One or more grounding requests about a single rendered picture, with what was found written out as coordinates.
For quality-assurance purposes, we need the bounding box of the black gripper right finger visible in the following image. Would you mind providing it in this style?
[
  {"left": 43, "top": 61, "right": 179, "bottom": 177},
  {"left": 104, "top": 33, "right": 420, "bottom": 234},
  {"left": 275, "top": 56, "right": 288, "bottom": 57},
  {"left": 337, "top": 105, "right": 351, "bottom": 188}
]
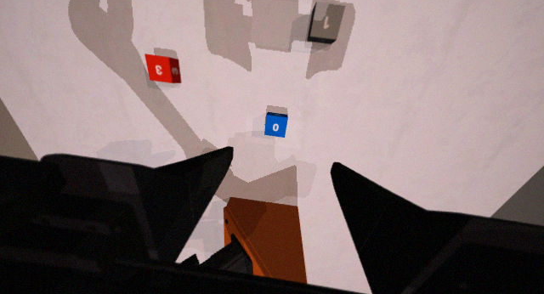
[{"left": 331, "top": 161, "right": 544, "bottom": 294}]

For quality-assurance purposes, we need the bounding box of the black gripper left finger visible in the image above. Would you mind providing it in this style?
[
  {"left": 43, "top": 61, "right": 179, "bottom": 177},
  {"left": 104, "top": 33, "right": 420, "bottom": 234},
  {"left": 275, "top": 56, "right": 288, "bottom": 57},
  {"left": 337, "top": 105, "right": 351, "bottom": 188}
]
[{"left": 40, "top": 146, "right": 234, "bottom": 262}]

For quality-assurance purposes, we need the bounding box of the blue block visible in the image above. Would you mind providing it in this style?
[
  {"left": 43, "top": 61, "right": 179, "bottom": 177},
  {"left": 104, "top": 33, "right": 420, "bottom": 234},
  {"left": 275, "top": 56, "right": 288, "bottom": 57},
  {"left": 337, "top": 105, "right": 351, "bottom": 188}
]
[{"left": 264, "top": 112, "right": 288, "bottom": 138}]

